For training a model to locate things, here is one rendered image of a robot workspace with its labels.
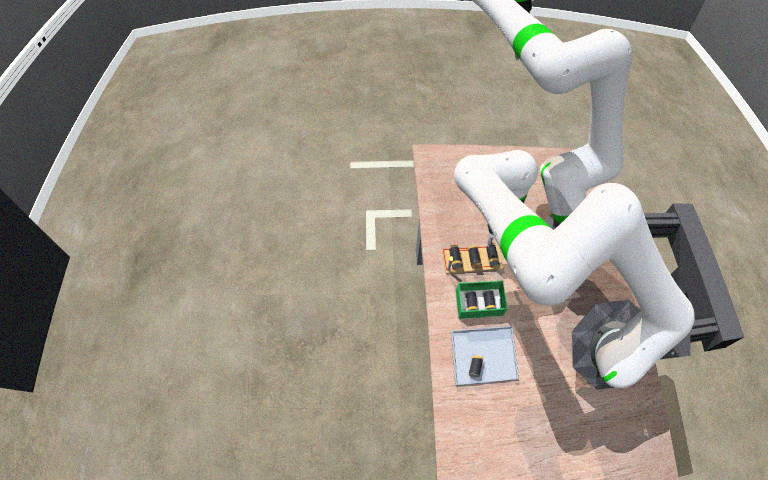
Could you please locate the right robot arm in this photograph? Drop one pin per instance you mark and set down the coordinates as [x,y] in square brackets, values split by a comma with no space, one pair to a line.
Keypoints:
[604,56]

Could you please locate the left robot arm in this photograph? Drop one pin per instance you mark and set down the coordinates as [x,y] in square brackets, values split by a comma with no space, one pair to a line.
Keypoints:
[608,224]

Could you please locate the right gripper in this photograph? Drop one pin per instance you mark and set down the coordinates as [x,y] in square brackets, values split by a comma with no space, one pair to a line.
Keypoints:
[527,5]

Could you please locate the black battery with yellow band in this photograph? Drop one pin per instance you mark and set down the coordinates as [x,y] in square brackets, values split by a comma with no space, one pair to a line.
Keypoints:
[492,253]
[455,254]
[476,365]
[471,300]
[489,299]
[474,254]

